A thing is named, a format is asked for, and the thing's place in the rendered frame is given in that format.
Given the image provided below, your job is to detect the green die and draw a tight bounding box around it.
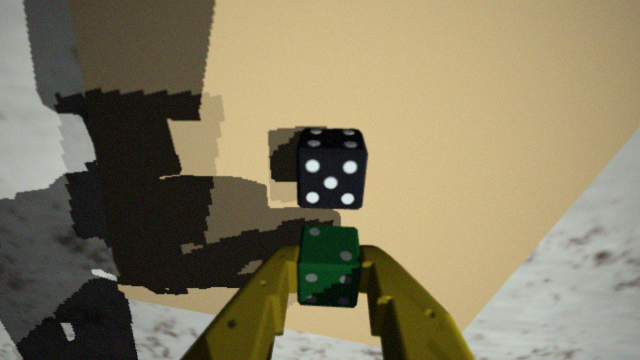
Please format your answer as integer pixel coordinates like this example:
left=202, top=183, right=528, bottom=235
left=297, top=225, right=361, bottom=308

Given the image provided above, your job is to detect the black die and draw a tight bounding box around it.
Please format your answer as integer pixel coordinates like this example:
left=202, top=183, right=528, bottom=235
left=296, top=128, right=368, bottom=210

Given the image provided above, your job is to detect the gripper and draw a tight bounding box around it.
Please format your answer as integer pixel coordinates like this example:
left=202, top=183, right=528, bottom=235
left=180, top=244, right=476, bottom=360

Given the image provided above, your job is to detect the tan square mat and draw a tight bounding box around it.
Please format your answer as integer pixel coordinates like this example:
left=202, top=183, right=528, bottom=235
left=68, top=0, right=640, bottom=334

